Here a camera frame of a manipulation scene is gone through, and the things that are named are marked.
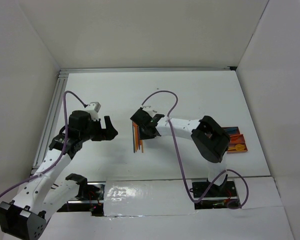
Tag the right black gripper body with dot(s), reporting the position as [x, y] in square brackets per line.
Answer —
[143, 135]

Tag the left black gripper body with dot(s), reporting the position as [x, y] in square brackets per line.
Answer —
[94, 132]

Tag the yellow fork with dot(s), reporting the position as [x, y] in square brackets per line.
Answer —
[141, 146]

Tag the blue spoon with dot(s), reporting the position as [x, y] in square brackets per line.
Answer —
[231, 130]

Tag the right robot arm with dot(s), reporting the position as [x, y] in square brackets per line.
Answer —
[209, 137]

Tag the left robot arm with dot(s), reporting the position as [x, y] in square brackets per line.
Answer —
[27, 215]

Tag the pink top container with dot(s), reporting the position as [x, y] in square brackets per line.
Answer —
[231, 130]

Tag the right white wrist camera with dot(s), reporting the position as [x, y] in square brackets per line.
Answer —
[149, 109]

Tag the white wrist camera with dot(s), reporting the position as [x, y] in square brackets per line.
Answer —
[149, 109]
[93, 109]

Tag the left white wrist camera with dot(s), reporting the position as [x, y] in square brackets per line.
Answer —
[93, 109]

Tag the aluminium frame rail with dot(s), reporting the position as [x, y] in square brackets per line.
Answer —
[146, 69]

